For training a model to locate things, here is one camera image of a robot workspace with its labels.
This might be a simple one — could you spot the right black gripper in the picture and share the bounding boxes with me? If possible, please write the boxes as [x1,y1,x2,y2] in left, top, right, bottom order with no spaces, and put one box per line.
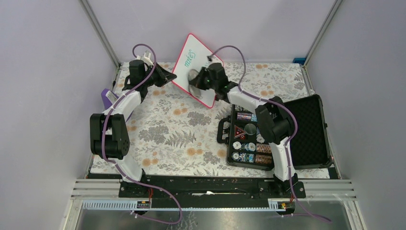
[190,68,218,92]

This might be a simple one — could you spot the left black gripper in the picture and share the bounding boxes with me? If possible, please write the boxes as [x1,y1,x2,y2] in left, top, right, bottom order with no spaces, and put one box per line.
[143,62,178,88]

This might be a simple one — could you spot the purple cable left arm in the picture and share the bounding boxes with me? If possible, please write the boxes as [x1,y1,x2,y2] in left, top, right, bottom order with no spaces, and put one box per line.
[101,43,183,225]

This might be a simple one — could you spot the translucent silicone sponge eraser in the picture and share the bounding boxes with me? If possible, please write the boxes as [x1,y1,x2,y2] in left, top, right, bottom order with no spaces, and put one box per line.
[188,69,203,99]

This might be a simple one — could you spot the floral tablecloth mat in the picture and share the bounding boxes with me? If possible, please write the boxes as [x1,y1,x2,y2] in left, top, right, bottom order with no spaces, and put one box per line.
[90,61,330,179]

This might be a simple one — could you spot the purple plastic object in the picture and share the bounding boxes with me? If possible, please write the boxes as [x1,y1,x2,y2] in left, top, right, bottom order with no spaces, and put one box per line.
[101,89,141,122]

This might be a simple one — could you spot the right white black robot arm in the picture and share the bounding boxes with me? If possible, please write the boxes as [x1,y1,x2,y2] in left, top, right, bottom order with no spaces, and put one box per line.
[188,63,298,197]

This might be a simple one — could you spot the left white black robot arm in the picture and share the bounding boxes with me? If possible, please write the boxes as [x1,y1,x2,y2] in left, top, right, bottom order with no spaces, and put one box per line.
[90,60,177,197]

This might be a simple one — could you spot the black poker chip case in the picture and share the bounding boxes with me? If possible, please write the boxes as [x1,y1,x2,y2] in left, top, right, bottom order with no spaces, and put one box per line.
[216,94,332,171]

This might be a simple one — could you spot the red-framed whiteboard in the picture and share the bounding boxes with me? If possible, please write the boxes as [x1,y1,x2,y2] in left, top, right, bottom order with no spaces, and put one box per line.
[172,33,215,108]

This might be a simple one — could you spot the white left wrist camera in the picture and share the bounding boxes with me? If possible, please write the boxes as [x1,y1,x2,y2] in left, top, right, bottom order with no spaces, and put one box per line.
[135,51,154,66]

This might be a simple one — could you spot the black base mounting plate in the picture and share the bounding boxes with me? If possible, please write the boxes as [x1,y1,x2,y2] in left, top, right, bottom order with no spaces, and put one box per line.
[119,175,292,209]

